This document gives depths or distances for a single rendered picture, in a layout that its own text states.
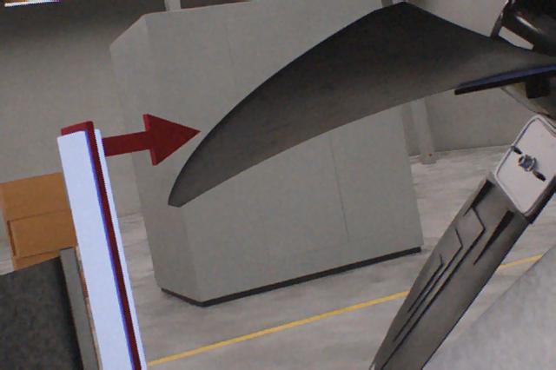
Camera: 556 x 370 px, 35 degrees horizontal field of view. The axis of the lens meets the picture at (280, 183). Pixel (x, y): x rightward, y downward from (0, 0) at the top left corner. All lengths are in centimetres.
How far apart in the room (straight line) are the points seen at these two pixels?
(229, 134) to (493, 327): 22
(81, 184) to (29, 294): 210
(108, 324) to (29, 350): 209
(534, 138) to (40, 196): 791
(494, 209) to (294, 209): 620
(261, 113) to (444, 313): 30
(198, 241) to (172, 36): 156
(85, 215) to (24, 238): 814
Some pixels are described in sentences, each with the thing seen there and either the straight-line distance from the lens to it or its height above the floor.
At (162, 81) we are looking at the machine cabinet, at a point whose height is 174.
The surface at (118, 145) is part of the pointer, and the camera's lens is 40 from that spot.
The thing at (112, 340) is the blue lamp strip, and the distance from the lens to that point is 39.
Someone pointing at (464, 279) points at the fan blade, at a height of 103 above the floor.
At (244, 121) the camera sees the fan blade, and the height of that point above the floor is 118.
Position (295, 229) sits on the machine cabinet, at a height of 43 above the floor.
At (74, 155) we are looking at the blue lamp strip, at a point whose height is 118.
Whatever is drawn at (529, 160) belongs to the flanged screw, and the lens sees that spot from 71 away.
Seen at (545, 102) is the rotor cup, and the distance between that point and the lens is 68.
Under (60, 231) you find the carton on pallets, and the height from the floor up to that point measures 67.
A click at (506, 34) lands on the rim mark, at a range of 68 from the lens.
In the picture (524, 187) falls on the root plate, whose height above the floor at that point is 110.
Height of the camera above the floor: 117
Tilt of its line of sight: 3 degrees down
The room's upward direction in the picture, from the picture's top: 11 degrees counter-clockwise
